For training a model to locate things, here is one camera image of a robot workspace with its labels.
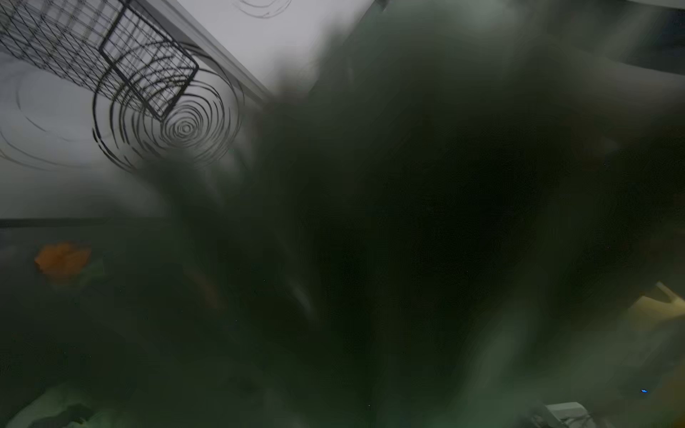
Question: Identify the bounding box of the green hand brush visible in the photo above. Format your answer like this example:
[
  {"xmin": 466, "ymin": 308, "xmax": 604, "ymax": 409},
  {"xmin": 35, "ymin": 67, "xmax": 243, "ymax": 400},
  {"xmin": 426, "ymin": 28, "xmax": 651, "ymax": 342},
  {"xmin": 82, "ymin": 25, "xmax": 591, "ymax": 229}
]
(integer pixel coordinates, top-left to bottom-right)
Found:
[{"xmin": 146, "ymin": 1, "xmax": 684, "ymax": 427}]

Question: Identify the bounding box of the orange paper scrap far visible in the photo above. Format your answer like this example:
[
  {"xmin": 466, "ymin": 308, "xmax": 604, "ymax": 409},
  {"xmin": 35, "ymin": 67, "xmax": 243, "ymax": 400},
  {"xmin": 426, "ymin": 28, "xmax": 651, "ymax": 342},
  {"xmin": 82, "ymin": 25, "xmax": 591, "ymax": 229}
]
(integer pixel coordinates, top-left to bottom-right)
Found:
[{"xmin": 34, "ymin": 243, "xmax": 91, "ymax": 280}]

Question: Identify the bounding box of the black wire basket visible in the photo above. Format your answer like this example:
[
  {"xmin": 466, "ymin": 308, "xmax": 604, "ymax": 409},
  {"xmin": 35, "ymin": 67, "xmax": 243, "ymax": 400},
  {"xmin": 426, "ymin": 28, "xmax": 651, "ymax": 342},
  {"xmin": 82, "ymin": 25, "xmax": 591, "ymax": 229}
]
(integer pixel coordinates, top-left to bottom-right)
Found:
[{"xmin": 1, "ymin": 1, "xmax": 199, "ymax": 119}]

